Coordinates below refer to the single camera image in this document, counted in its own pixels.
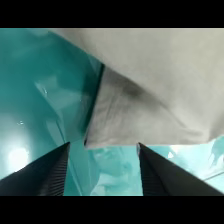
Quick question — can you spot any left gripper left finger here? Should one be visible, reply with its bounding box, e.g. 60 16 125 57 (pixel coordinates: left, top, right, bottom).
0 141 71 197

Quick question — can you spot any white garment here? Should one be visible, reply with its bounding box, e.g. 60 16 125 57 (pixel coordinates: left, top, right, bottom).
49 28 224 150

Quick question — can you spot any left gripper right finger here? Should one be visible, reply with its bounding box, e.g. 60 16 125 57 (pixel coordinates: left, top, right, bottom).
136 142 224 197

